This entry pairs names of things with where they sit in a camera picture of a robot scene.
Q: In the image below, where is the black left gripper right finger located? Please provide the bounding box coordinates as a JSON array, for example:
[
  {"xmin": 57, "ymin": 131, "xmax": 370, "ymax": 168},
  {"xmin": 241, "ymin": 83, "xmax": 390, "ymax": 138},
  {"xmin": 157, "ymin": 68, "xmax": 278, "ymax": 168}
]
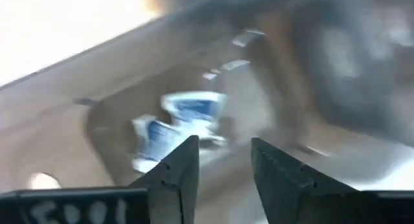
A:
[{"xmin": 250, "ymin": 137, "xmax": 357, "ymax": 224}]

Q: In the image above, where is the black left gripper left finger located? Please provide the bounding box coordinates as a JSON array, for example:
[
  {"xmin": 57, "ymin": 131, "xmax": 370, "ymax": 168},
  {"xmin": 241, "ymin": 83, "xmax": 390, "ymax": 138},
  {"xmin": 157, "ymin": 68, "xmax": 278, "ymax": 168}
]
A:
[{"xmin": 128, "ymin": 135, "xmax": 201, "ymax": 224}]

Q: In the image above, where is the blue and white packet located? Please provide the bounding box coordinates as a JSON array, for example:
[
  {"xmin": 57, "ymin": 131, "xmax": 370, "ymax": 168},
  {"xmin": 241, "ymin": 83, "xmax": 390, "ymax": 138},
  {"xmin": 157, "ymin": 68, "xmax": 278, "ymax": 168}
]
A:
[
  {"xmin": 160, "ymin": 91, "xmax": 229, "ymax": 137},
  {"xmin": 131, "ymin": 115, "xmax": 182, "ymax": 173}
]

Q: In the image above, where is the smoky translucent plastic bin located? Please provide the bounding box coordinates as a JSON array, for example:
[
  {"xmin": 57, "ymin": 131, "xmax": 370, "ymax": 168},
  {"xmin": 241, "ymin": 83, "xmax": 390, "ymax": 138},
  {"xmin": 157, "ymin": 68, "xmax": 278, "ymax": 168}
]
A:
[{"xmin": 0, "ymin": 60, "xmax": 285, "ymax": 224}]

